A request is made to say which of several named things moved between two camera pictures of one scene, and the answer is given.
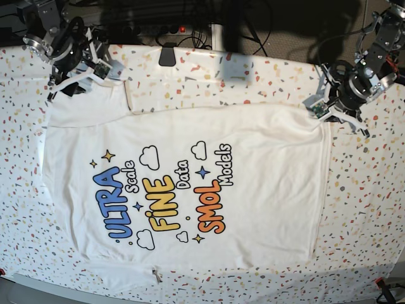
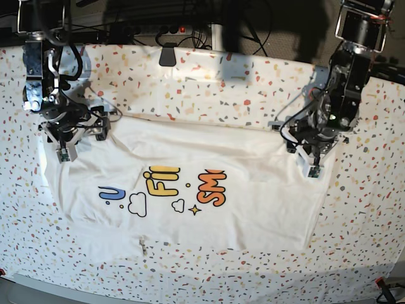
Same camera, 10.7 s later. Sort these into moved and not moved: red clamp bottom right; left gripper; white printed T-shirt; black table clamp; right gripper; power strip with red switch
Moved: right gripper; left gripper; white printed T-shirt
Not moved: power strip with red switch; red clamp bottom right; black table clamp
